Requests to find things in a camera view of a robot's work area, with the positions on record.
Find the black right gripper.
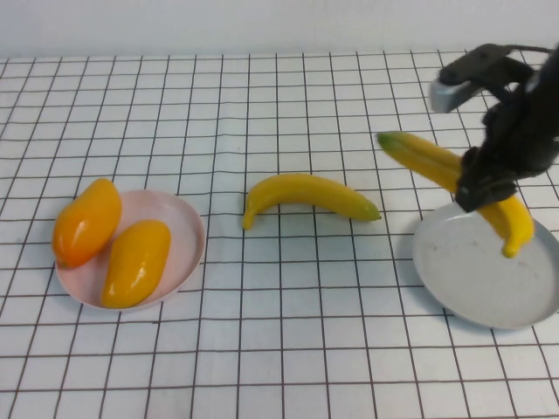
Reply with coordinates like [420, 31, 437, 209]
[456, 82, 559, 214]

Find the yellow banana green stem end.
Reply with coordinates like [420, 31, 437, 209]
[377, 130, 536, 258]

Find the yellow banana green tip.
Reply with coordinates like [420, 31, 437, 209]
[242, 173, 382, 231]

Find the yellow mango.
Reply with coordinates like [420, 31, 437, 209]
[100, 219, 172, 309]

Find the orange mango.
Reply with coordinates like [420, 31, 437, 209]
[52, 177, 123, 269]

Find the grey round plate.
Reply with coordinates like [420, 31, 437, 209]
[412, 201, 559, 331]

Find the pink round plate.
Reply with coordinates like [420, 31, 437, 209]
[56, 189, 207, 312]

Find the white grid tablecloth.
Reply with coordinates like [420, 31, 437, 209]
[0, 47, 559, 419]

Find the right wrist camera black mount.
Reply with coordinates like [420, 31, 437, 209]
[430, 43, 538, 113]

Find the black right camera cable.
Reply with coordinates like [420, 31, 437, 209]
[501, 43, 551, 55]

